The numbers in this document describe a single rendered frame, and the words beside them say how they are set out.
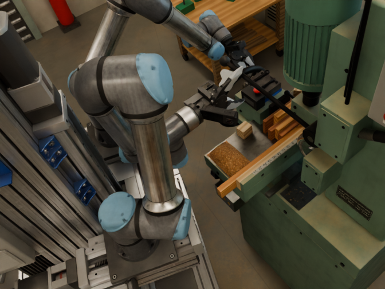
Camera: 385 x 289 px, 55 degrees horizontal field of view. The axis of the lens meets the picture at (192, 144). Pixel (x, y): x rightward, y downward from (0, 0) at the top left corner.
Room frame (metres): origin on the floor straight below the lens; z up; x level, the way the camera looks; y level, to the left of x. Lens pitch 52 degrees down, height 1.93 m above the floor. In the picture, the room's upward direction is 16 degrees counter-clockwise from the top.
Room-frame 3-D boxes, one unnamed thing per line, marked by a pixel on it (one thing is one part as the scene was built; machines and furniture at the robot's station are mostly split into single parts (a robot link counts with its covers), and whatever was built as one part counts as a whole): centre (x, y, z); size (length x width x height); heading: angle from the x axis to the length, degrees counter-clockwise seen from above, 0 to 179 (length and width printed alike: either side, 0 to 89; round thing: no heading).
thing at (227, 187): (0.72, -0.34, 0.92); 0.67 x 0.02 x 0.04; 114
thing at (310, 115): (0.73, -0.40, 0.99); 0.14 x 0.07 x 0.09; 24
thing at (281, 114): (0.82, -0.38, 0.94); 0.18 x 0.02 x 0.07; 114
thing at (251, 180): (0.70, -0.38, 0.93); 0.60 x 0.02 x 0.06; 114
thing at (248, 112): (0.91, -0.29, 0.91); 0.15 x 0.14 x 0.09; 114
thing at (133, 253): (0.56, 0.26, 0.87); 0.15 x 0.15 x 0.10
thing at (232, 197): (0.77, -0.10, 0.58); 0.12 x 0.08 x 0.08; 24
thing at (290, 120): (0.78, -0.38, 0.93); 0.20 x 0.02 x 0.06; 114
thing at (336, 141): (0.49, -0.35, 1.22); 0.09 x 0.08 x 0.15; 24
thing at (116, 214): (0.56, 0.25, 0.98); 0.13 x 0.12 x 0.14; 72
